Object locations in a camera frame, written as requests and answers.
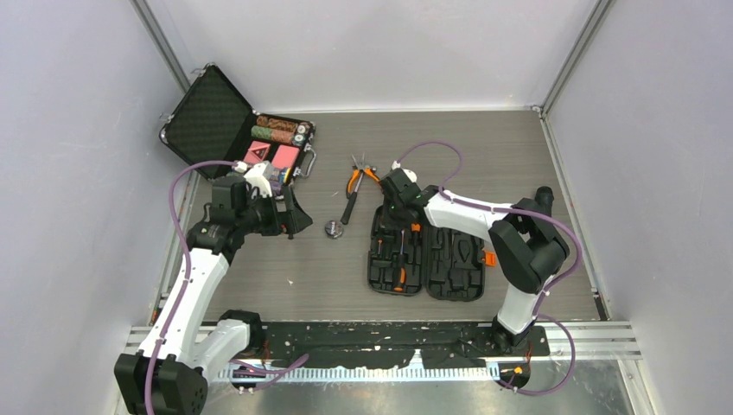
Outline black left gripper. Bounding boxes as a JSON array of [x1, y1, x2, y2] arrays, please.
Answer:
[[237, 186, 311, 236]]

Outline small round tape measure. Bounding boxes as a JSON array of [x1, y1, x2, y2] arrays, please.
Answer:
[[324, 220, 343, 239]]

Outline black plastic tool case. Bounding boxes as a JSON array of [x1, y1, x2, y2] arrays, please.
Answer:
[[366, 206, 498, 302]]

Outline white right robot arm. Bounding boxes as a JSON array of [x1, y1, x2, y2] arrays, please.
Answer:
[[367, 168, 570, 355]]

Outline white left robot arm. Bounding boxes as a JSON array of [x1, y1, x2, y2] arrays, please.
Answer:
[[114, 174, 283, 414]]

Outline red playing card deck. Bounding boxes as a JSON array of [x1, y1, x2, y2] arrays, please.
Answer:
[[271, 144, 300, 169]]

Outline black aluminium poker chip case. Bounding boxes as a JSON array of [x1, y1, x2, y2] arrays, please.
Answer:
[[159, 62, 316, 186]]

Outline black cylinder flashlight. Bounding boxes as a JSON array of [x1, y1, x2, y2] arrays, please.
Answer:
[[534, 186, 555, 216]]

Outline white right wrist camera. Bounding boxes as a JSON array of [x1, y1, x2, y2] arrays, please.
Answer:
[[391, 161, 417, 182]]

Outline black handled hammer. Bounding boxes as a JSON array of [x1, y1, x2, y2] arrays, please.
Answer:
[[340, 166, 365, 225]]

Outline orange handled pliers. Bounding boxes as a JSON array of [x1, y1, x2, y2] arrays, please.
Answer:
[[345, 153, 380, 197]]

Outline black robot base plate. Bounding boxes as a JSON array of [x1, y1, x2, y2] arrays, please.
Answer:
[[236, 322, 550, 369]]

